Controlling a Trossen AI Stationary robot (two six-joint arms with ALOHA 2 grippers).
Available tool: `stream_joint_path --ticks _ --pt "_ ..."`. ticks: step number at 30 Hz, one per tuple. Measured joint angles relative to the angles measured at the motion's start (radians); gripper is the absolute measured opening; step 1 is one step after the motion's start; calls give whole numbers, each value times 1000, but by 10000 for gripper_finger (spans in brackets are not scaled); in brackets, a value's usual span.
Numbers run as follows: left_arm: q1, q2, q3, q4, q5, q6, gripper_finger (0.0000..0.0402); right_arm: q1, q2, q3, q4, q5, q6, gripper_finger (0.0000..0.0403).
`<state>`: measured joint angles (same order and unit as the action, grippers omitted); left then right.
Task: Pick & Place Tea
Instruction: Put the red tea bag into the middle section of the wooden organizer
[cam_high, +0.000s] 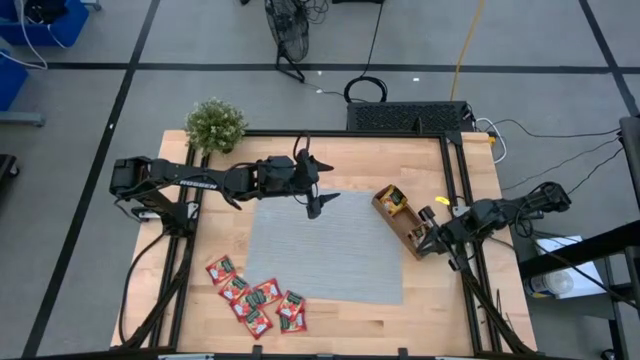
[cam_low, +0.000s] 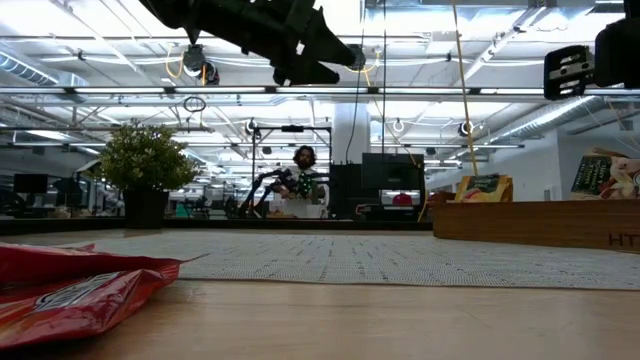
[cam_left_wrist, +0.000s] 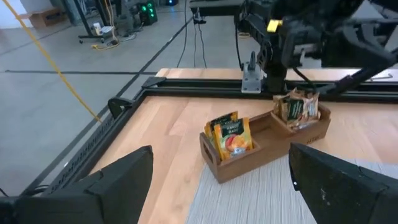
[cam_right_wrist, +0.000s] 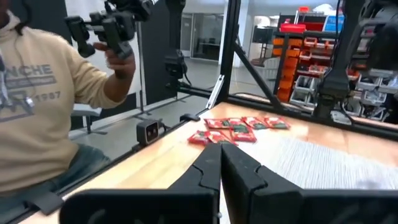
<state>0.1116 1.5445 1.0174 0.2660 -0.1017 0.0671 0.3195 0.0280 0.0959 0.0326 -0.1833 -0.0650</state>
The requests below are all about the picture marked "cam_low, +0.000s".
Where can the black aluminium table frame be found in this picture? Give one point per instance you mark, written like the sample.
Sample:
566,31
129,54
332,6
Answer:
75,223

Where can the white square column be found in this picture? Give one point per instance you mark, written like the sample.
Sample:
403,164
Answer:
363,140

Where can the green plant in black pot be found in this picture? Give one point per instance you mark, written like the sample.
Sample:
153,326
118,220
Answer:
145,160

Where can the black computer monitor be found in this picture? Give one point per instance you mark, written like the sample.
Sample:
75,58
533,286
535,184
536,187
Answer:
392,172

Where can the wooden tea organizer box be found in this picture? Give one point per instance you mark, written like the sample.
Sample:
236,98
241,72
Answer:
525,227

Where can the black tall box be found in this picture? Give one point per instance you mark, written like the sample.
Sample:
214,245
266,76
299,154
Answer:
345,190

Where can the red tea packet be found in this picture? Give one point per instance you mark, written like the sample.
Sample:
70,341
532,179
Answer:
75,310
90,262

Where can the small black monitor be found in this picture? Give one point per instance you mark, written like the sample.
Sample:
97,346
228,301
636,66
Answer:
30,183

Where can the person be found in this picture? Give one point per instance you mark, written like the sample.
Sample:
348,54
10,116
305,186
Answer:
304,156

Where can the background black robot arm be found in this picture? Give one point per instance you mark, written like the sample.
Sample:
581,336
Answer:
265,182

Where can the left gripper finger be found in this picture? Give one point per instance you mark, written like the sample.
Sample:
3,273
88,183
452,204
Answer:
327,50
305,76

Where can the red round object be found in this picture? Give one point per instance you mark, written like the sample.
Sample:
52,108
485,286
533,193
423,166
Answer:
402,199

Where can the background black rig frame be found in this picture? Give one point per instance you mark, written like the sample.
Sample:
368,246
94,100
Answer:
292,128

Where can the beige vanilla cinnamon tea packet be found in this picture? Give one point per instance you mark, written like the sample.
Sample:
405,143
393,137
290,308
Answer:
600,175

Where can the grey woven placemat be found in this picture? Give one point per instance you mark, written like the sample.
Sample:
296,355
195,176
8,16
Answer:
375,257

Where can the yellow tea packet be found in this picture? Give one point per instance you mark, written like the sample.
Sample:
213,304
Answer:
482,192

